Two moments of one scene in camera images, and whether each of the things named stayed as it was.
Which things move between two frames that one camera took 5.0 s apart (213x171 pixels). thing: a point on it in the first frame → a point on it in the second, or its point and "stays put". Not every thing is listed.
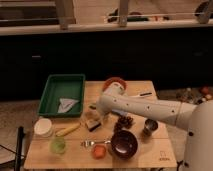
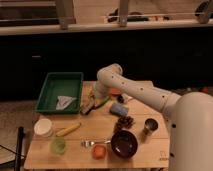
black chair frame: x=19 y=150 stays put
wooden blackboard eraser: x=93 y=125 → x=86 y=105
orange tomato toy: x=99 y=151 stays put
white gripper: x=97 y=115 → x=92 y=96
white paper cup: x=42 y=127 stays put
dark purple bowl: x=124 y=144 stays put
